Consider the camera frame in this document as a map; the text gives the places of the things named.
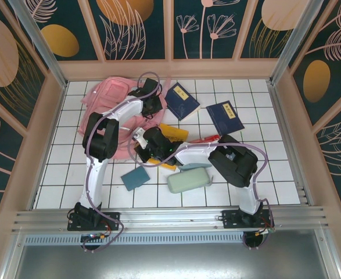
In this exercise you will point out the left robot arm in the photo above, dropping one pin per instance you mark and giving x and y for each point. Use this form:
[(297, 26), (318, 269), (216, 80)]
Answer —
[(94, 180)]

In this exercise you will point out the beige and blue stapler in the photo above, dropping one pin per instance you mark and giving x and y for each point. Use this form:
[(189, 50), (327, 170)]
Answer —
[(195, 166)]

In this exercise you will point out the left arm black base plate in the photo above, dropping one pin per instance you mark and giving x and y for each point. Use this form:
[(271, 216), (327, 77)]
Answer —
[(112, 221)]

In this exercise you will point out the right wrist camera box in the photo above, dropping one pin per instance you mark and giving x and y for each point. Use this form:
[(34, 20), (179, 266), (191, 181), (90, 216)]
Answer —
[(139, 139)]

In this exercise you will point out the aluminium corner post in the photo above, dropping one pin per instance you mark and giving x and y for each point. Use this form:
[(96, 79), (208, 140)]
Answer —
[(41, 46), (297, 37)]

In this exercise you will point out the navy book with yellow label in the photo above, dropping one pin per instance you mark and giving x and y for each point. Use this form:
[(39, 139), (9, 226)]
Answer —
[(224, 117), (182, 101)]

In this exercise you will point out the pink school backpack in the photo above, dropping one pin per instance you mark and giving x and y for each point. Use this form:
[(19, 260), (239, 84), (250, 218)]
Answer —
[(112, 93)]

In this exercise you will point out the aluminium frame rail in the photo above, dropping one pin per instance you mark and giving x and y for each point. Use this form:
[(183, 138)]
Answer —
[(170, 218)]

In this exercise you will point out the pale green pencil case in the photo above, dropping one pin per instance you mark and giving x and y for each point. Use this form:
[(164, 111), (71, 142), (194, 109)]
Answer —
[(187, 180)]

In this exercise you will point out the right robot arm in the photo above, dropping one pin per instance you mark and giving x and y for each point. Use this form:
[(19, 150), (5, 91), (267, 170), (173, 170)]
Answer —
[(234, 162)]

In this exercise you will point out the small teal notebook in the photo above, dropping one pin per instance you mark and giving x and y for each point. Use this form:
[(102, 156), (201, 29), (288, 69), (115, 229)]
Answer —
[(134, 178)]

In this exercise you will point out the grey metal sheet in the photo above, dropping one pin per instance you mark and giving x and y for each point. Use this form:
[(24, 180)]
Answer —
[(170, 261)]

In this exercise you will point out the yellow paperback book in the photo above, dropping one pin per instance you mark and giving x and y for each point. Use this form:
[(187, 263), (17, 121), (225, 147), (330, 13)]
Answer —
[(174, 132)]

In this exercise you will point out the aluminium side rail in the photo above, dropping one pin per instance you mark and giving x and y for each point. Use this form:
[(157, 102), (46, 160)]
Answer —
[(281, 116)]

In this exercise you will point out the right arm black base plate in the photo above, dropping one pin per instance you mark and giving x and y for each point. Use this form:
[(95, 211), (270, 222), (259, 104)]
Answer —
[(231, 221)]

